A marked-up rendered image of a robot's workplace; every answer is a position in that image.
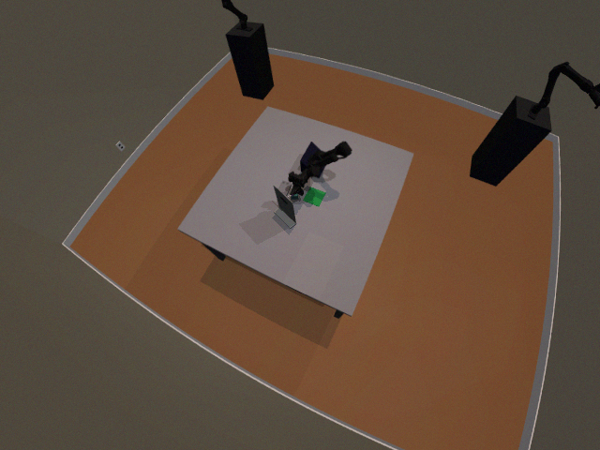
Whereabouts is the green square zone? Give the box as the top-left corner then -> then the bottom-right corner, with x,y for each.
303,187 -> 326,206

